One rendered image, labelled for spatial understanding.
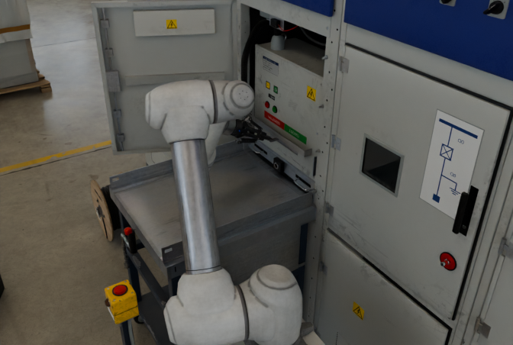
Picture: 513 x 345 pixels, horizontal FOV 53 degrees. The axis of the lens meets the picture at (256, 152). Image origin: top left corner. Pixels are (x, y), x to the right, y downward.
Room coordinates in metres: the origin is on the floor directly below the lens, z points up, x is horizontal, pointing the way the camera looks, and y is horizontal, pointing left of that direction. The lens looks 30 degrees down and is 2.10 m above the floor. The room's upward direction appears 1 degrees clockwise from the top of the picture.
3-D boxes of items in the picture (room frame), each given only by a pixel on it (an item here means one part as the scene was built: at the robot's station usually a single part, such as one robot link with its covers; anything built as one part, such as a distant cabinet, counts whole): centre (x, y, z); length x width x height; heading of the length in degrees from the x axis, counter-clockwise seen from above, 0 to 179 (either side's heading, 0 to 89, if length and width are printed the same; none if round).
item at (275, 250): (1.81, 0.20, 0.46); 0.64 x 0.58 x 0.66; 123
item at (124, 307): (1.21, 0.43, 0.85); 0.08 x 0.08 x 0.10; 33
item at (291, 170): (2.03, -0.13, 0.89); 0.54 x 0.05 x 0.06; 33
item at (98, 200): (2.64, 0.89, 0.20); 0.40 x 0.22 x 0.40; 32
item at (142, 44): (2.26, 0.40, 1.21); 0.63 x 0.07 x 0.74; 99
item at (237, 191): (1.81, 0.20, 0.82); 0.68 x 0.62 x 0.06; 123
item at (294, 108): (2.02, -0.12, 1.15); 0.48 x 0.01 x 0.48; 33
